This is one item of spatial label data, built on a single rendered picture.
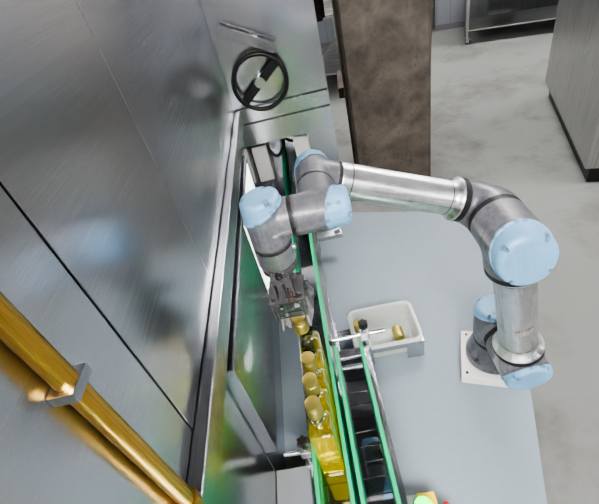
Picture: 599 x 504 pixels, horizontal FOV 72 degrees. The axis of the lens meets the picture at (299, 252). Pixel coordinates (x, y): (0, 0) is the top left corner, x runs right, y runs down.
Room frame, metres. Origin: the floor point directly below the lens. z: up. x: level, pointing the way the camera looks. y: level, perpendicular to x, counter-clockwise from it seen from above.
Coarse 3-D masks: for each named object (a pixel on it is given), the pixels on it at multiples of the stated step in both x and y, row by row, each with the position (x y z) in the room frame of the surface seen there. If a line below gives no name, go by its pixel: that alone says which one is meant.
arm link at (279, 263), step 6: (294, 246) 0.61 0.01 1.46; (288, 252) 0.60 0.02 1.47; (294, 252) 0.61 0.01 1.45; (258, 258) 0.60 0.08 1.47; (264, 258) 0.59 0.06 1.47; (270, 258) 0.59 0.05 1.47; (276, 258) 0.59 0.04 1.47; (282, 258) 0.59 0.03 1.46; (288, 258) 0.59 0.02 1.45; (294, 258) 0.60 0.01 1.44; (264, 264) 0.59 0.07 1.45; (270, 264) 0.59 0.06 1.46; (276, 264) 0.59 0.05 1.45; (282, 264) 0.59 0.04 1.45; (288, 264) 0.59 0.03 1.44; (264, 270) 0.60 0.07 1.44; (270, 270) 0.59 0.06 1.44; (276, 270) 0.59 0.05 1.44; (282, 270) 0.59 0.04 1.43
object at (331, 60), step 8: (328, 0) 6.25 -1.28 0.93; (328, 8) 5.73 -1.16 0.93; (328, 16) 5.38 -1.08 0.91; (336, 40) 6.99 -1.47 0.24; (328, 48) 6.67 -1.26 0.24; (336, 48) 6.55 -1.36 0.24; (328, 56) 6.26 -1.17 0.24; (336, 56) 6.15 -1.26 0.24; (328, 64) 5.89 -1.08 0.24; (336, 64) 5.79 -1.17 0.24; (328, 72) 5.55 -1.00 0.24
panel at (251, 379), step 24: (240, 192) 1.13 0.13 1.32; (240, 216) 0.99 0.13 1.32; (240, 240) 0.88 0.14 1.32; (240, 264) 0.79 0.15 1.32; (240, 288) 0.71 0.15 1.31; (264, 288) 0.93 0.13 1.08; (240, 312) 0.64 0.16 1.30; (264, 312) 0.83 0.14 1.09; (240, 336) 0.58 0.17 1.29; (264, 336) 0.74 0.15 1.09; (240, 360) 0.53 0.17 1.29; (264, 360) 0.66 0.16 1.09; (240, 384) 0.48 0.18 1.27; (264, 384) 0.59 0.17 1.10; (240, 408) 0.48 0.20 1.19; (264, 408) 0.52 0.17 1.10; (264, 432) 0.48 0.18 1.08
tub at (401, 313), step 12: (360, 312) 0.95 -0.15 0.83; (372, 312) 0.95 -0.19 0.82; (384, 312) 0.94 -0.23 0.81; (396, 312) 0.94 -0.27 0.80; (408, 312) 0.91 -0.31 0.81; (372, 324) 0.94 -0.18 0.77; (384, 324) 0.93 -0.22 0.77; (396, 324) 0.91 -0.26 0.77; (408, 324) 0.90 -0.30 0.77; (372, 336) 0.89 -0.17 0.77; (384, 336) 0.88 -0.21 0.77; (408, 336) 0.85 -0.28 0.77; (420, 336) 0.79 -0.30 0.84; (372, 348) 0.79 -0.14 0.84
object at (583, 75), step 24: (576, 0) 3.26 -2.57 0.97; (576, 24) 3.14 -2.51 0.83; (552, 48) 3.73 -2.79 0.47; (576, 48) 3.02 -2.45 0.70; (552, 72) 3.58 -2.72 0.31; (576, 72) 2.90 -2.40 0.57; (552, 96) 3.43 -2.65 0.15; (576, 96) 2.78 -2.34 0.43; (576, 120) 2.66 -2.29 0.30; (576, 144) 2.54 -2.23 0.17
